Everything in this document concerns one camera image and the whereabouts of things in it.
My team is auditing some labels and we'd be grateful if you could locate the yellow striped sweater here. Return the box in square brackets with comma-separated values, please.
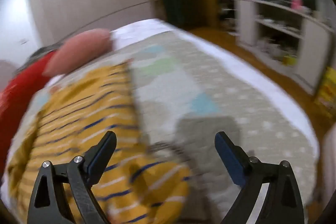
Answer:
[7, 61, 192, 224]

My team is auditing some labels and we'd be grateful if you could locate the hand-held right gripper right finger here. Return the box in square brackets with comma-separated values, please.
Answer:
[214, 131, 305, 224]

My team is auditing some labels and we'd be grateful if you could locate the white shelf unit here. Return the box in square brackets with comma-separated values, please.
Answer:
[234, 0, 334, 96]

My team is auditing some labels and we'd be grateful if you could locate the red pillow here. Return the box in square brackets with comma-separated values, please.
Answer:
[0, 51, 57, 174]

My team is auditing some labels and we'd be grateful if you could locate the yellow box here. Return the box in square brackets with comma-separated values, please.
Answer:
[314, 67, 336, 114]

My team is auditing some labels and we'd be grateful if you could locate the white bed sheet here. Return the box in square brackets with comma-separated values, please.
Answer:
[110, 18, 321, 203]

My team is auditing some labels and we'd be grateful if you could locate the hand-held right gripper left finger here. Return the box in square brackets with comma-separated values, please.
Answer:
[27, 131, 117, 224]

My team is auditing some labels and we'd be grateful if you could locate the grey cloth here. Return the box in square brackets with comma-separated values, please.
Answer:
[16, 42, 66, 72]

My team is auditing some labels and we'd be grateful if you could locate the pastel printed blanket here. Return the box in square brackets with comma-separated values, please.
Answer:
[5, 30, 319, 222]

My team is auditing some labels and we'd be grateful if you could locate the pink pillow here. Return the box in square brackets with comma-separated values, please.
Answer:
[42, 28, 114, 76]

